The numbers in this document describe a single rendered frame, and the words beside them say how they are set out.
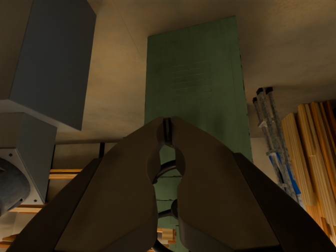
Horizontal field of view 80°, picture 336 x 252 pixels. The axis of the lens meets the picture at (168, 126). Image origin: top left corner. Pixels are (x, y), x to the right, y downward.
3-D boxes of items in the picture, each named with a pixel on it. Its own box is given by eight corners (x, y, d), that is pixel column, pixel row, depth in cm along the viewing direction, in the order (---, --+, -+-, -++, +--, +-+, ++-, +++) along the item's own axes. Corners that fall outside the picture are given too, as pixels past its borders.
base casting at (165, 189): (255, 175, 71) (259, 203, 69) (248, 180, 124) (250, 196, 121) (140, 176, 85) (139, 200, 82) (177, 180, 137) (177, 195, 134)
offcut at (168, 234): (172, 228, 77) (172, 240, 76) (173, 226, 80) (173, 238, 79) (162, 227, 77) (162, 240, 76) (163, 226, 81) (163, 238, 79)
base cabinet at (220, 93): (237, 13, 91) (256, 175, 71) (237, 77, 144) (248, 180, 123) (146, 36, 105) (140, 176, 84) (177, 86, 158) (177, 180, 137)
